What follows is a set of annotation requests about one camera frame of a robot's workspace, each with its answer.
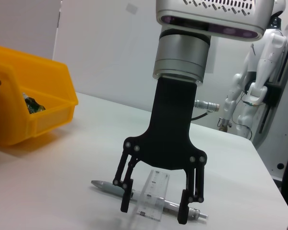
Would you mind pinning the white humanoid robot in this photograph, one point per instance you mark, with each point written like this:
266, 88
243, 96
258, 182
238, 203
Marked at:
266, 60

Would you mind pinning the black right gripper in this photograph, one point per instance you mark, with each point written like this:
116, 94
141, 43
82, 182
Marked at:
170, 134

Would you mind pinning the yellow plastic bin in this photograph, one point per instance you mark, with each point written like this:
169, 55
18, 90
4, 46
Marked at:
38, 79

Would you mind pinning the grey clear pen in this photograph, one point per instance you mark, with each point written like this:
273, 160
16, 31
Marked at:
108, 187

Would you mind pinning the grey robot stand frame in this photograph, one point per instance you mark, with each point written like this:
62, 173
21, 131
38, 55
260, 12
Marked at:
278, 131

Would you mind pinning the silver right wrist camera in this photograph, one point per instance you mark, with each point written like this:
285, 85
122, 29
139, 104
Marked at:
206, 12

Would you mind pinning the transparent plastic ruler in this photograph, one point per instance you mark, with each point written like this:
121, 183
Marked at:
156, 191

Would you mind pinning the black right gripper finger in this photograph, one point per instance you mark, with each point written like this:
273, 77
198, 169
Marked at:
183, 210
126, 198

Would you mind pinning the green plastic wrapper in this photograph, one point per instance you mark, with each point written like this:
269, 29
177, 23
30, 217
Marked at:
33, 106

